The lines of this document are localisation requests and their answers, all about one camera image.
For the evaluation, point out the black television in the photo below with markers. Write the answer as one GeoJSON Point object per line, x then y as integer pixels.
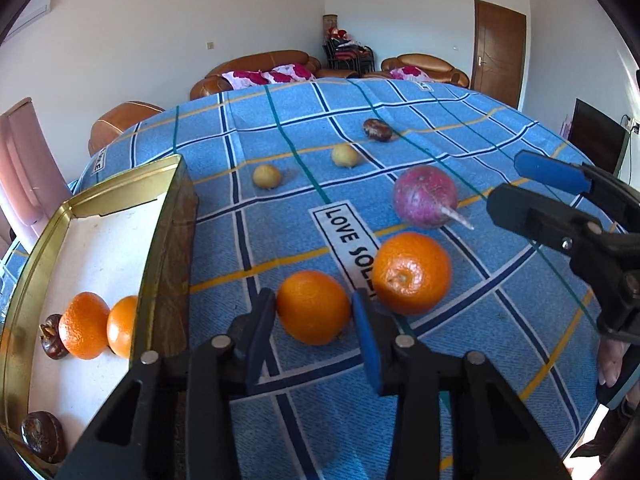
{"type": "Point", "coordinates": [597, 135]}

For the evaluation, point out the brown wooden door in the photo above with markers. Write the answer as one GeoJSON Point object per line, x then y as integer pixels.
{"type": "Point", "coordinates": [500, 55]}

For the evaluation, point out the gold metal tin box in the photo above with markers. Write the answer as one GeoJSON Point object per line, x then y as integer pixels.
{"type": "Point", "coordinates": [100, 250]}

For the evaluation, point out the white air conditioner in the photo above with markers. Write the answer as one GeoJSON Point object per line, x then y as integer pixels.
{"type": "Point", "coordinates": [30, 12]}

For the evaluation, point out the purple round radish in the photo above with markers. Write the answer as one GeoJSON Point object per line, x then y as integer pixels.
{"type": "Point", "coordinates": [425, 197]}

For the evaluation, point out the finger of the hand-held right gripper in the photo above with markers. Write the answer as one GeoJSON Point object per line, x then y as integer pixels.
{"type": "Point", "coordinates": [545, 167]}
{"type": "Point", "coordinates": [530, 215]}

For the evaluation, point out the tall patterned floor vase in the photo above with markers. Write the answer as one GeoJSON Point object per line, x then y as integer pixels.
{"type": "Point", "coordinates": [329, 25]}

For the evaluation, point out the dark reddish round fruit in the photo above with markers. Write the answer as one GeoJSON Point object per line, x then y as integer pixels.
{"type": "Point", "coordinates": [377, 131]}

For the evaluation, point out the dark brown cracked fruit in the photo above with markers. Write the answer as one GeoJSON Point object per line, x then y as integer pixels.
{"type": "Point", "coordinates": [42, 437]}
{"type": "Point", "coordinates": [50, 342]}

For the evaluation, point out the blue plaid tablecloth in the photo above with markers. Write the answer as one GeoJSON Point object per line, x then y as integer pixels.
{"type": "Point", "coordinates": [300, 125]}

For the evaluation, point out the pink electric kettle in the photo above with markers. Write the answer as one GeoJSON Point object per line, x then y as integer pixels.
{"type": "Point", "coordinates": [30, 170]}

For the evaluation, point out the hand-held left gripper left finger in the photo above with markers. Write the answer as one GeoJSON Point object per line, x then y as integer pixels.
{"type": "Point", "coordinates": [257, 345]}

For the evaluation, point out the brown leather sofa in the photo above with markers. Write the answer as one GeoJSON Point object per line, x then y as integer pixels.
{"type": "Point", "coordinates": [210, 82]}

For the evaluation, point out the person's right hand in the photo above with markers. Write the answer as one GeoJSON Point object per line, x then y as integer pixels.
{"type": "Point", "coordinates": [609, 362]}

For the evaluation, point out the stacked dark chairs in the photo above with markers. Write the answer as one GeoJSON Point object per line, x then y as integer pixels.
{"type": "Point", "coordinates": [350, 55]}

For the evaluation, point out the brown leather armchair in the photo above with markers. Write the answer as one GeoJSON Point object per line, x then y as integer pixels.
{"type": "Point", "coordinates": [120, 122]}
{"type": "Point", "coordinates": [425, 61]}

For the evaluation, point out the pink floral pillow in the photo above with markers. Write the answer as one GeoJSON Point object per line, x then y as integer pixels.
{"type": "Point", "coordinates": [247, 79]}
{"type": "Point", "coordinates": [290, 73]}
{"type": "Point", "coordinates": [410, 73]}

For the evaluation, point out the orange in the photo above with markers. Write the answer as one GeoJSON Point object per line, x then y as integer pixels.
{"type": "Point", "coordinates": [412, 272]}
{"type": "Point", "coordinates": [312, 307]}
{"type": "Point", "coordinates": [82, 325]}
{"type": "Point", "coordinates": [122, 327]}

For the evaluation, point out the yellow longan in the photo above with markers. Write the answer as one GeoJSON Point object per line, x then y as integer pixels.
{"type": "Point", "coordinates": [267, 176]}
{"type": "Point", "coordinates": [346, 155]}

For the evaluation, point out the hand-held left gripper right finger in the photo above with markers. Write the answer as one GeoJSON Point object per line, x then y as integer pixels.
{"type": "Point", "coordinates": [370, 345]}

